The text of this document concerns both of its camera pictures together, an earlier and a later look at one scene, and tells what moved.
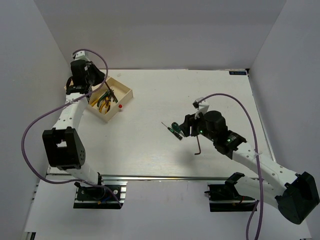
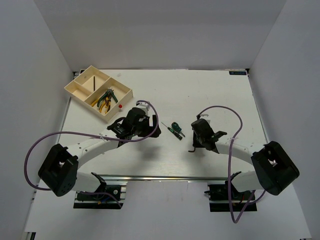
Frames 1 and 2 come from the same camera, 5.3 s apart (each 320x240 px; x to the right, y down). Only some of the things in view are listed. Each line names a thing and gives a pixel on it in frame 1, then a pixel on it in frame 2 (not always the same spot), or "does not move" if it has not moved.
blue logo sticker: x=239 y=73 does not move
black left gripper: x=91 y=66 to x=149 y=129
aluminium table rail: x=156 y=177 does not move
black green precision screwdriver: x=178 y=136 does not move
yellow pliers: x=94 y=102 does not move
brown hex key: x=199 y=147 to x=192 y=151
